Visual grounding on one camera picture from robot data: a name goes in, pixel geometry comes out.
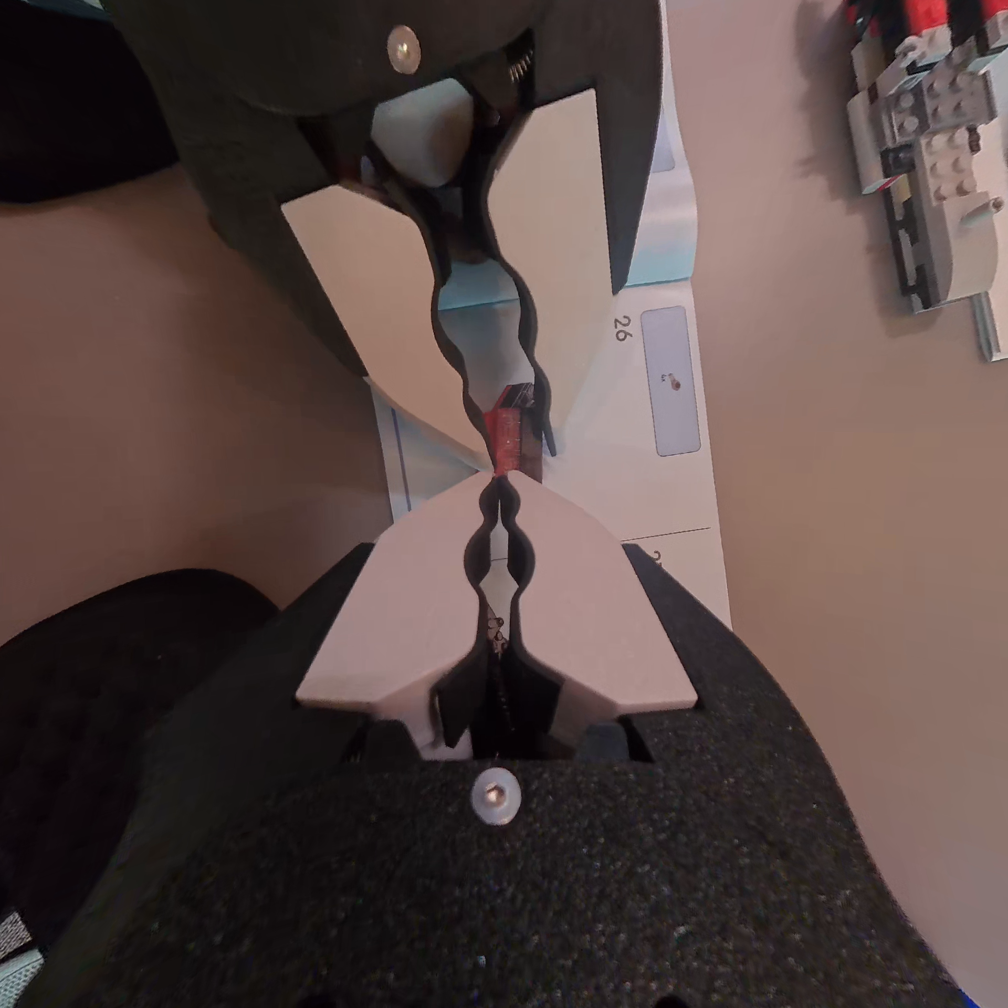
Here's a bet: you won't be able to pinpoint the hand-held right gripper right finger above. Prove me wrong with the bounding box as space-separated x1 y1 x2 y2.
500 471 699 759

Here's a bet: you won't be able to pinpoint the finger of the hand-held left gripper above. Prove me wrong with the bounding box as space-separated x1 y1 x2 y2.
281 181 497 474
484 88 615 458

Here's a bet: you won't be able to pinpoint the open white instruction booklet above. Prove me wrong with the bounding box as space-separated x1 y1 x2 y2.
364 0 735 635

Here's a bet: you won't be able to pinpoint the person's teal patterned pants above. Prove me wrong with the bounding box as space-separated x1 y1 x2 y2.
0 945 44 1008

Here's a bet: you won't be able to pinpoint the small red black brick assembly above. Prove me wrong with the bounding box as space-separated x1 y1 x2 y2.
482 382 559 481

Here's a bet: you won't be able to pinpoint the grey desk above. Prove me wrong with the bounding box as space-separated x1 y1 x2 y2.
0 0 1008 993

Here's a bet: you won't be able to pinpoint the booklet with vehicle pictures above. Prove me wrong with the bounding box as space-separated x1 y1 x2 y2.
970 287 1008 363

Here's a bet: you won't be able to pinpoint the grey toy brick truck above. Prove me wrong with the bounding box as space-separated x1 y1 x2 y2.
846 0 1008 318

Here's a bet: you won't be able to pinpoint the black cushion pad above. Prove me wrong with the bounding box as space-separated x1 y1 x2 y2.
0 0 184 207
0 569 280 954

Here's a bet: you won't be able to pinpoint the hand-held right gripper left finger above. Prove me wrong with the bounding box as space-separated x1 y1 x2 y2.
295 472 505 761

